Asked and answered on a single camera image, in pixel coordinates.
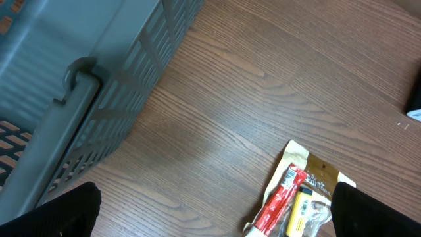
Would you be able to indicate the brown snack pouch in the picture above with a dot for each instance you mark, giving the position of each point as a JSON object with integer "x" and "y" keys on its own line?
{"x": 322, "y": 178}

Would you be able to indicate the red item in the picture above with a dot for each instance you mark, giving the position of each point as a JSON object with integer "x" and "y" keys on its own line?
{"x": 274, "y": 208}

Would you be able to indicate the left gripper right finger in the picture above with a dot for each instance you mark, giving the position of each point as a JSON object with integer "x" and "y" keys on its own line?
{"x": 355, "y": 213}

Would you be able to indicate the white barcode scanner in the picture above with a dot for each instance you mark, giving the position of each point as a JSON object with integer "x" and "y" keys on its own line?
{"x": 413, "y": 106}

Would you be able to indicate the yellow black item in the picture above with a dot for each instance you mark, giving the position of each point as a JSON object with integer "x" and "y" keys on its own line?
{"x": 298, "y": 217}

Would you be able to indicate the grey plastic mesh basket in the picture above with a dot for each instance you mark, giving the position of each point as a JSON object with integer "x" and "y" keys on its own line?
{"x": 75, "y": 75}

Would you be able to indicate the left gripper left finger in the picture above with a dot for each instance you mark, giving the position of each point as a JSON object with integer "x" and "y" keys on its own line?
{"x": 71, "y": 214}

